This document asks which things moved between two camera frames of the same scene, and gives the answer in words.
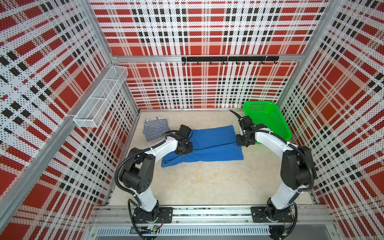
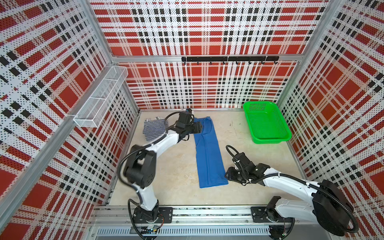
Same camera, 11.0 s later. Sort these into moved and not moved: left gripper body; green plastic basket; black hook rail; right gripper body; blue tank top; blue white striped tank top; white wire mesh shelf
Moved: left gripper body; blue tank top; right gripper body
Not moved: green plastic basket; white wire mesh shelf; blue white striped tank top; black hook rail
